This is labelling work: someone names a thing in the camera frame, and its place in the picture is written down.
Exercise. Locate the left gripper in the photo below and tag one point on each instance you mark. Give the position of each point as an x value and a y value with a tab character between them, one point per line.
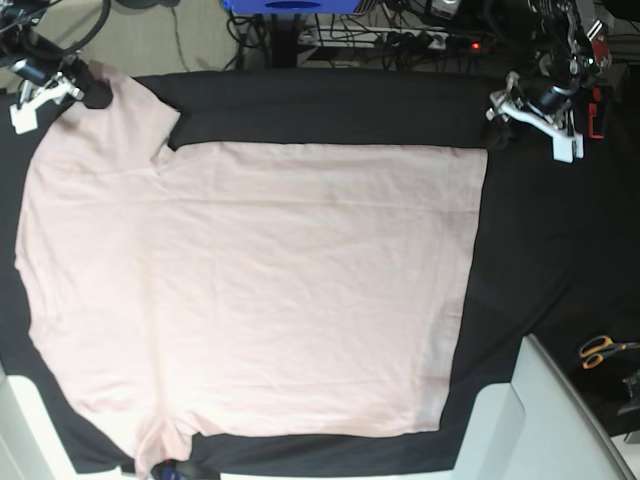
542	98

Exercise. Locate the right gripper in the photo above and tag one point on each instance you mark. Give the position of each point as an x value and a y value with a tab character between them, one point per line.
47	73

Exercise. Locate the pink T-shirt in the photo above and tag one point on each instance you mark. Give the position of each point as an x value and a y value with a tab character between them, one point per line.
251	289

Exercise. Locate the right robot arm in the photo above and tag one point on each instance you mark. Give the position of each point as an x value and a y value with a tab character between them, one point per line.
19	38

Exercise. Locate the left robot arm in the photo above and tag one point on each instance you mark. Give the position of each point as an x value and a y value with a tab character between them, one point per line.
564	52

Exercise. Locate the black power strip red light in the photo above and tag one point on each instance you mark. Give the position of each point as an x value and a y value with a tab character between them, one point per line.
470	43

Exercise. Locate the red black clamp right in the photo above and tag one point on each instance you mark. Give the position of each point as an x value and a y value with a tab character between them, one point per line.
596	114

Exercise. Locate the red black clamp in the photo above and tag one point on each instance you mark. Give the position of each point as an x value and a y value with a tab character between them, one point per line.
182	470
596	114

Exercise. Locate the black table cloth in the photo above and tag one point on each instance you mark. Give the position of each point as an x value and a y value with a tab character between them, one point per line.
557	251

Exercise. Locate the white power strip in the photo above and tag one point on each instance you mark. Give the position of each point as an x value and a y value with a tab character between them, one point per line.
340	36

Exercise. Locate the blue box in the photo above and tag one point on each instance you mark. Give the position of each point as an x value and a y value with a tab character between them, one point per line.
250	7

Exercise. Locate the black stand column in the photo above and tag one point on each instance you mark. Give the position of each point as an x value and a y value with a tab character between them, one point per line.
284	34

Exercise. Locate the dark metal tool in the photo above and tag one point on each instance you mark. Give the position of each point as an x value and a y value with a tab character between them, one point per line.
632	385

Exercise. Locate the red black clamp bottom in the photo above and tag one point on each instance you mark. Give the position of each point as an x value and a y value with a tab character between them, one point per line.
182	470

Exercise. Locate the orange handled scissors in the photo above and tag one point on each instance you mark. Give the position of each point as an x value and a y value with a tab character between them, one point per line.
599	348

